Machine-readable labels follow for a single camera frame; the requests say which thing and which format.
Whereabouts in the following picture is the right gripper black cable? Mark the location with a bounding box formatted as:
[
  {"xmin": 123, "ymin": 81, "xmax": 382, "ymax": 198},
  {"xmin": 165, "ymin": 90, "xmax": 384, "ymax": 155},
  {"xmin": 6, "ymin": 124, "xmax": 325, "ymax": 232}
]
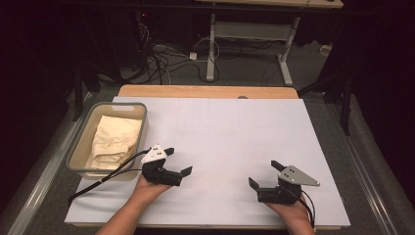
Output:
[{"xmin": 298, "ymin": 191, "xmax": 317, "ymax": 229}]

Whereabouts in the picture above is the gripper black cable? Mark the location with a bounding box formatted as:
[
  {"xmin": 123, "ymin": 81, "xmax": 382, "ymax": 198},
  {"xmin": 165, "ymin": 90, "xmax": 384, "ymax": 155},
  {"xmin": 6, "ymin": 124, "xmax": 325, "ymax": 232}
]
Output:
[
  {"xmin": 67, "ymin": 148, "xmax": 153, "ymax": 206},
  {"xmin": 298, "ymin": 191, "xmax": 317, "ymax": 229}
]

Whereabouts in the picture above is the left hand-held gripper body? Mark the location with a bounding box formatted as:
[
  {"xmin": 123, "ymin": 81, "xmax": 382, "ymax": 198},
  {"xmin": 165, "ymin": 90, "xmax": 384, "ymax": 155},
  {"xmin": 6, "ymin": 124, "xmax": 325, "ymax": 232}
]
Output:
[{"xmin": 140, "ymin": 144, "xmax": 184, "ymax": 187}]

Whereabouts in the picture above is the white-framed desk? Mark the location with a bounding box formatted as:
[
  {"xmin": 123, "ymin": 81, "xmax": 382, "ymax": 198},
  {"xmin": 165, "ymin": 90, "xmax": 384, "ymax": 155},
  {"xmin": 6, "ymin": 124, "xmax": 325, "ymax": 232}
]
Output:
[{"xmin": 195, "ymin": 0, "xmax": 345, "ymax": 87}]

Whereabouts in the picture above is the metal floor rail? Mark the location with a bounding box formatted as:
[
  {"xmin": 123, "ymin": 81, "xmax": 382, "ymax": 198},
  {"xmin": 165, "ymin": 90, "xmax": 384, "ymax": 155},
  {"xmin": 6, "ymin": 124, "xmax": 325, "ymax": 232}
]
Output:
[
  {"xmin": 326, "ymin": 101, "xmax": 399, "ymax": 235},
  {"xmin": 6, "ymin": 92, "xmax": 95, "ymax": 235}
]

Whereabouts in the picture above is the black stand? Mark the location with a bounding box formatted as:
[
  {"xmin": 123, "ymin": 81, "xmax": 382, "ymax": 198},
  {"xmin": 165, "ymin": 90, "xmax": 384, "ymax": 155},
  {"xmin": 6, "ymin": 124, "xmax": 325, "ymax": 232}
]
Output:
[
  {"xmin": 297, "ymin": 63, "xmax": 356, "ymax": 137},
  {"xmin": 71, "ymin": 60, "xmax": 103, "ymax": 122}
]

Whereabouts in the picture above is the beige plastic storage bin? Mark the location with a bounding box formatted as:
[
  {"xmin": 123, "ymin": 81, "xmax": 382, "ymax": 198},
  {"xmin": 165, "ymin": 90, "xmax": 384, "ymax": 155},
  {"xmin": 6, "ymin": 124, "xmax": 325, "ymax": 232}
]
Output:
[{"xmin": 66, "ymin": 101, "xmax": 150, "ymax": 181}]

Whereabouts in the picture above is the tangle of floor cables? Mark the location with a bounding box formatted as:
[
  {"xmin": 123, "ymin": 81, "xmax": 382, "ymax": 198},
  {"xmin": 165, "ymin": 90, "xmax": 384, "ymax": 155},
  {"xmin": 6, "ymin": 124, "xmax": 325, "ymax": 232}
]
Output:
[{"xmin": 136, "ymin": 22, "xmax": 223, "ymax": 85}]

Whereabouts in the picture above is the person's left hand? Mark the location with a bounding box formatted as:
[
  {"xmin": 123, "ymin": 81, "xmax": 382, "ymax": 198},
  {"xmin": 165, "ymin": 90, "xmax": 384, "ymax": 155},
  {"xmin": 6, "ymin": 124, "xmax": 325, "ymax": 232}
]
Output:
[{"xmin": 131, "ymin": 174, "xmax": 172, "ymax": 211}]

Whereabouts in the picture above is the cream garment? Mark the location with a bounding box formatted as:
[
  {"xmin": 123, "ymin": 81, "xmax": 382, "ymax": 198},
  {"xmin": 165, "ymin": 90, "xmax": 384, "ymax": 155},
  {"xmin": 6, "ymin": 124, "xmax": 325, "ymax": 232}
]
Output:
[{"xmin": 90, "ymin": 115, "xmax": 144, "ymax": 171}]

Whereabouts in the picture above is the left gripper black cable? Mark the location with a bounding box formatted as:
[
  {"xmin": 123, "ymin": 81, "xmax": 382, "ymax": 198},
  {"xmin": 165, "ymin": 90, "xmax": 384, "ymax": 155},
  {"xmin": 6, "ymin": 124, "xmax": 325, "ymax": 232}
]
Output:
[{"xmin": 67, "ymin": 148, "xmax": 153, "ymax": 206}]

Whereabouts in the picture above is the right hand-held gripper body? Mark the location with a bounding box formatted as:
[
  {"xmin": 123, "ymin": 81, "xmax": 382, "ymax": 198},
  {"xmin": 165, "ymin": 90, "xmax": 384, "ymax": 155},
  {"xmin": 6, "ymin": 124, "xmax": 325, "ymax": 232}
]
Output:
[{"xmin": 256, "ymin": 164, "xmax": 321, "ymax": 206}]

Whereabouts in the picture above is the person's right hand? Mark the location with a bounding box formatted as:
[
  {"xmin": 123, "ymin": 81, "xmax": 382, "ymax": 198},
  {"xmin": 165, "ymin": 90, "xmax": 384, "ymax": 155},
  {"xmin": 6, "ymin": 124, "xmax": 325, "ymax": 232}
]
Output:
[{"xmin": 264, "ymin": 195, "xmax": 311, "ymax": 223}]

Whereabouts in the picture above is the wooden table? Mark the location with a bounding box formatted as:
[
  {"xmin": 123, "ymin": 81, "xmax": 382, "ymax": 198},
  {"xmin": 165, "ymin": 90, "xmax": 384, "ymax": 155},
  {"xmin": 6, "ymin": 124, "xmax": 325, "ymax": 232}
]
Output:
[{"xmin": 71, "ymin": 84, "xmax": 343, "ymax": 231}]

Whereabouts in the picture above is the white table mat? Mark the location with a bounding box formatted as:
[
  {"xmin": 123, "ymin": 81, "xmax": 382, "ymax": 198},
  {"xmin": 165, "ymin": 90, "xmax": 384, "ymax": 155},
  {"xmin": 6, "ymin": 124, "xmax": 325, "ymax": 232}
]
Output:
[{"xmin": 64, "ymin": 96, "xmax": 351, "ymax": 229}]

